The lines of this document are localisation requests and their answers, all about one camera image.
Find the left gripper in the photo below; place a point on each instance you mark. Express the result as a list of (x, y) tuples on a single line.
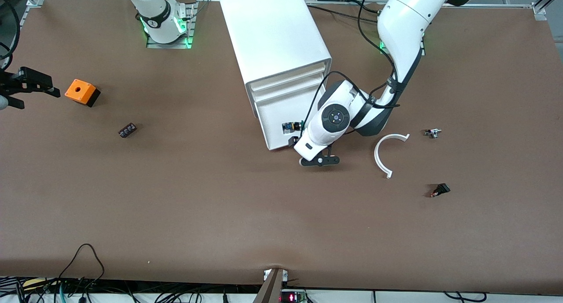
[(292, 141)]

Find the green push button blue block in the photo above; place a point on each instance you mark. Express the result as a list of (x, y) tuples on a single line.
[(290, 127)]

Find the white plastic drawer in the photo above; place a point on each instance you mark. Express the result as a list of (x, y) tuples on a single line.
[(290, 80), (275, 122), (290, 92)]

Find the orange box black base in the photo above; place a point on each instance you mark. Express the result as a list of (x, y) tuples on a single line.
[(79, 92)]

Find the white curved plastic clip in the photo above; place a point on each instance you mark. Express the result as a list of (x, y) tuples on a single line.
[(376, 155)]

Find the black terminal block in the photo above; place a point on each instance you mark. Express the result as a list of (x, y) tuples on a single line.
[(127, 130)]

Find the small black connector copper tip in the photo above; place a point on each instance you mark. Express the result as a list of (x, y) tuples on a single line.
[(442, 188)]

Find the small red digit display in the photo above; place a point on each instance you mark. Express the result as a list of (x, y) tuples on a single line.
[(292, 297)]

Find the aluminium frame profile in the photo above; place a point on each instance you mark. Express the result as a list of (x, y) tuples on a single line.
[(18, 32)]

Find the small silver metal switch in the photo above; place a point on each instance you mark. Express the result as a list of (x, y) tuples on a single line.
[(433, 133)]

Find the aluminium table frame rail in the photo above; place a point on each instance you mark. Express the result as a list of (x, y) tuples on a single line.
[(484, 5)]

